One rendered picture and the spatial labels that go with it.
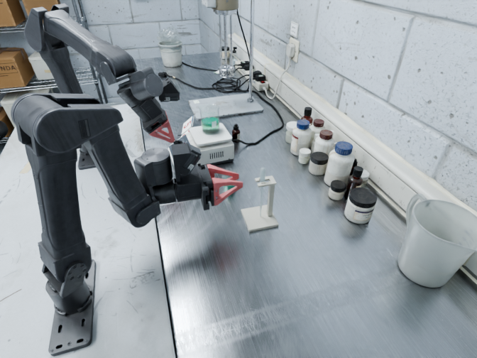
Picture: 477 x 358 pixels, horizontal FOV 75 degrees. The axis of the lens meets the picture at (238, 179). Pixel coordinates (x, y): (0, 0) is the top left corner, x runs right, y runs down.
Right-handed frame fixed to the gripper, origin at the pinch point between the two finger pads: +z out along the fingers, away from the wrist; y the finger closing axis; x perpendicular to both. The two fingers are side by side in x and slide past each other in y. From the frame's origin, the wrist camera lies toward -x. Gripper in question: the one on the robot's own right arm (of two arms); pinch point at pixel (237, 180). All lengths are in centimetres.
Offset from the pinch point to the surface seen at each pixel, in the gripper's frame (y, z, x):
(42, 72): 239, -102, 41
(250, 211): 2.4, 4.4, 12.8
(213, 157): 27.2, -0.5, 10.0
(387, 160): 1.9, 43.7, 2.6
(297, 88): 58, 42, 2
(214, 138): 29.5, 0.4, 4.6
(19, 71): 227, -114, 35
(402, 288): -28.4, 28.6, 13.5
